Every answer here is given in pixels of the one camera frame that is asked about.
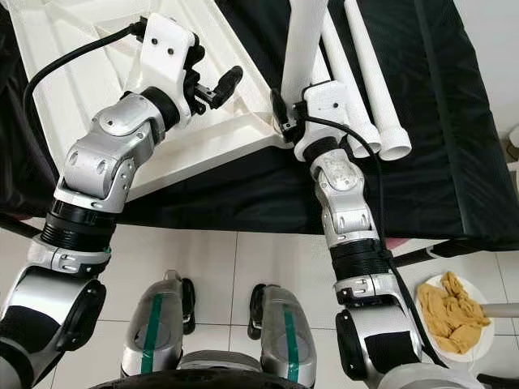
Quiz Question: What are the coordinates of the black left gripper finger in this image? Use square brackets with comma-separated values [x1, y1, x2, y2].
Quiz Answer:
[211, 65, 244, 100]

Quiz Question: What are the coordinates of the white plastic table top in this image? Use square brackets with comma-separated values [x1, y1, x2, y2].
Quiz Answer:
[4, 0, 289, 203]

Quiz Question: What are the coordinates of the black table cloth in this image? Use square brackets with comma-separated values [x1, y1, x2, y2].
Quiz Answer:
[0, 0, 519, 256]

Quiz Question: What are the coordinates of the crumpled yellow cloth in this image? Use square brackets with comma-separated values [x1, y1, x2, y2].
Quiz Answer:
[419, 271, 493, 355]

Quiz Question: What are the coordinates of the black robot waist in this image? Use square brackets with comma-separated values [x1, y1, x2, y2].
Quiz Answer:
[85, 357, 374, 389]

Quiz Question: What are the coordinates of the grey metal pole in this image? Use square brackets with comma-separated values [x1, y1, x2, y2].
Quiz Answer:
[485, 304, 519, 318]

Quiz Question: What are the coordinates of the white round plate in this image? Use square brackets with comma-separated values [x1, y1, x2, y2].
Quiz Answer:
[415, 271, 495, 364]

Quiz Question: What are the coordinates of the black stand base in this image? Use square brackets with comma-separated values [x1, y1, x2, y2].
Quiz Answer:
[477, 373, 519, 388]

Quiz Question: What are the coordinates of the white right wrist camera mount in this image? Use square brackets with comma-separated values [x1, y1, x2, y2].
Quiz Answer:
[296, 79, 358, 159]

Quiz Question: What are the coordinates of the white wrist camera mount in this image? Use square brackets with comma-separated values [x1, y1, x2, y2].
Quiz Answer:
[296, 79, 358, 159]
[138, 12, 204, 114]

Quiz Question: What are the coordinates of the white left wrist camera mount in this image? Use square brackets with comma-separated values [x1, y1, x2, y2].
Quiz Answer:
[138, 12, 204, 114]

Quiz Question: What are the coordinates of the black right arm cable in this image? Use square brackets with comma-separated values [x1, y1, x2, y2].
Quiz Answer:
[304, 115, 451, 365]

